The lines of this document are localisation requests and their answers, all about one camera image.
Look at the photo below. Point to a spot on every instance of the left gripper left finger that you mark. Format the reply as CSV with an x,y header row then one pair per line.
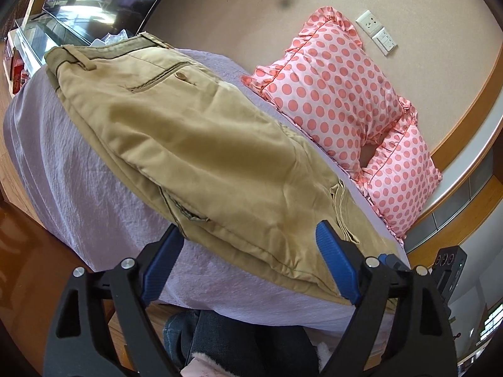
x,y
100,326

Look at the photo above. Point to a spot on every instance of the khaki pants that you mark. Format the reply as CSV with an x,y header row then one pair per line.
x,y
195,149

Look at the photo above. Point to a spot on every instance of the black speaker box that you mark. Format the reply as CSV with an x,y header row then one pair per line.
x,y
447,269

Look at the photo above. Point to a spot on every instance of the small polka dot pillow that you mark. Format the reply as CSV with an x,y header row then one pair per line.
x,y
400,177

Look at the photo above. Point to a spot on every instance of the lavender bed sheet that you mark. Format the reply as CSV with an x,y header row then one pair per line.
x,y
81,202

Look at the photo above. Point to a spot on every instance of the blue jeans leg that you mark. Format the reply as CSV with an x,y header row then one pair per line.
x,y
205,343

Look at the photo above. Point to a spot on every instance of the large polka dot pillow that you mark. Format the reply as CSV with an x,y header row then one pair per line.
x,y
330,88

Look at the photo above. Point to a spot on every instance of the glass window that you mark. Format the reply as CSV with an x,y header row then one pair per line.
x,y
81,22

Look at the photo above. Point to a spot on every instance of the white light switch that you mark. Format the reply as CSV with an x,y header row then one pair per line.
x,y
384,41

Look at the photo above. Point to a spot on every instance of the white wall socket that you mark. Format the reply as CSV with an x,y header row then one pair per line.
x,y
369,23

